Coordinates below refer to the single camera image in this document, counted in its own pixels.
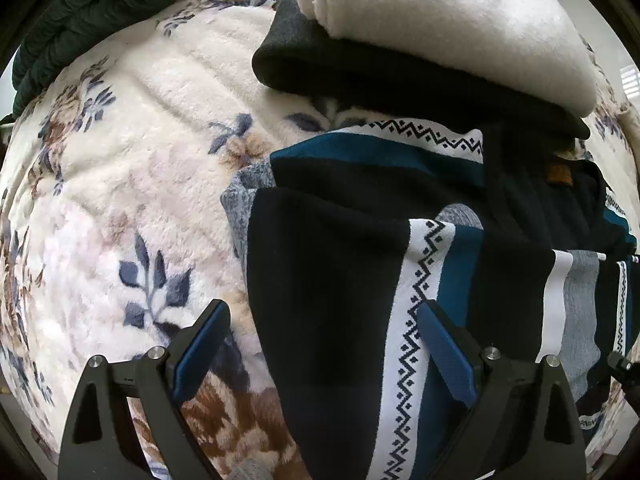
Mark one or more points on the dark grey fleece-lined garment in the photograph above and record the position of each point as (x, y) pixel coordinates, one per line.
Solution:
(425, 20)

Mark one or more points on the dark green knitted blanket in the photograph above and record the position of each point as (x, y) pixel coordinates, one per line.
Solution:
(90, 5)

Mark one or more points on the cream floral blanket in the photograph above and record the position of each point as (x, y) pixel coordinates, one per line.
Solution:
(125, 160)

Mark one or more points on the black teal white striped sweater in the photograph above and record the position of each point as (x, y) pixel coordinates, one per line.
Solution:
(325, 260)

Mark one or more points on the window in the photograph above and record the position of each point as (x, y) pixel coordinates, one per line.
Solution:
(631, 80)

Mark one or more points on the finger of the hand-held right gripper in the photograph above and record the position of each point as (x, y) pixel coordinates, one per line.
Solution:
(624, 369)

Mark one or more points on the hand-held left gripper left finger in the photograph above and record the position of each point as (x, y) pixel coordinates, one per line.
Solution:
(200, 355)

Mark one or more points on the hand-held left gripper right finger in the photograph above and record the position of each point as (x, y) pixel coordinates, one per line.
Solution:
(450, 355)

